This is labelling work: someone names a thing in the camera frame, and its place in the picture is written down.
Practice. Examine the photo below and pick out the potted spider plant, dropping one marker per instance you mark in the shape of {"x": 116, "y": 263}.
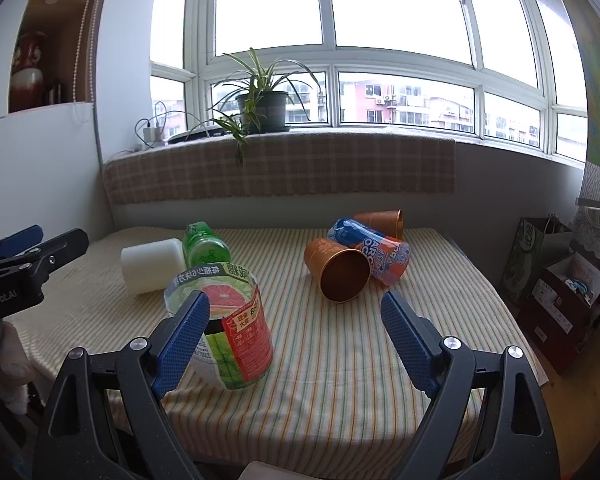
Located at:
{"x": 257, "y": 102}

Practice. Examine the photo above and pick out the grapefruit label cut bottle cup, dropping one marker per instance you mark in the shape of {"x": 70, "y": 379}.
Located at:
{"x": 236, "y": 347}

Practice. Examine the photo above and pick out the white charger with cables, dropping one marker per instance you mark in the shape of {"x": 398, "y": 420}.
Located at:
{"x": 151, "y": 132}

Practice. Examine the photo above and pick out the dark tray on sill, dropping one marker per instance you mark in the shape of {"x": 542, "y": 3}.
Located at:
{"x": 196, "y": 134}

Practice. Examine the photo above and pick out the red vase on shelf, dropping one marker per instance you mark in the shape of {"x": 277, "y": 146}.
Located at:
{"x": 26, "y": 83}

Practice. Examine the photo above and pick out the green tea bottle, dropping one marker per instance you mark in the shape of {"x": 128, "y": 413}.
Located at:
{"x": 202, "y": 246}

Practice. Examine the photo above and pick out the front orange cup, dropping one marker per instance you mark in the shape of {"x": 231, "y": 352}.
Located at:
{"x": 341, "y": 272}

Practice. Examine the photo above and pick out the rear orange cup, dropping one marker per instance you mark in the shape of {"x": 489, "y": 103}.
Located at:
{"x": 388, "y": 222}

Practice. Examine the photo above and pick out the wooden shelf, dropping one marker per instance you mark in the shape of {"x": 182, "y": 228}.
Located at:
{"x": 69, "y": 49}

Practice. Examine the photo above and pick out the white window frame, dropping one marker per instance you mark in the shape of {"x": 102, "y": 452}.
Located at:
{"x": 493, "y": 70}

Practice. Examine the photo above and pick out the dark cardboard box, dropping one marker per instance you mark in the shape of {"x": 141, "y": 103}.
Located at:
{"x": 562, "y": 310}

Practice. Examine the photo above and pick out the orange cup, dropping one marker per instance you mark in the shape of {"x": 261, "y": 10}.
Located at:
{"x": 388, "y": 222}
{"x": 341, "y": 272}

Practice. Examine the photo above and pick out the striped tablecloth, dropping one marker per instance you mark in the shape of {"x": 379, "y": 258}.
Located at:
{"x": 336, "y": 402}

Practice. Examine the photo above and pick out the green paper bag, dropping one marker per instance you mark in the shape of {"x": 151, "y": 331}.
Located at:
{"x": 537, "y": 243}

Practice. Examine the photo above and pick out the white plastic cup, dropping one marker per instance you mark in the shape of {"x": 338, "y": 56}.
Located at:
{"x": 150, "y": 267}

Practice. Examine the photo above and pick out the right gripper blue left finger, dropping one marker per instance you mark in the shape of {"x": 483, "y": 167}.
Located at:
{"x": 104, "y": 418}

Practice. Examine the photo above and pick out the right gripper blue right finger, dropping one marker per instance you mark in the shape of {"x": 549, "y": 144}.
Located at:
{"x": 514, "y": 438}

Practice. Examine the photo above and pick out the brown plaid cloth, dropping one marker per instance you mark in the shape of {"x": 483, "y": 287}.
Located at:
{"x": 289, "y": 164}

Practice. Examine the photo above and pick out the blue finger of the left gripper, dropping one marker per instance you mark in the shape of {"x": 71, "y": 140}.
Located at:
{"x": 21, "y": 241}
{"x": 54, "y": 253}

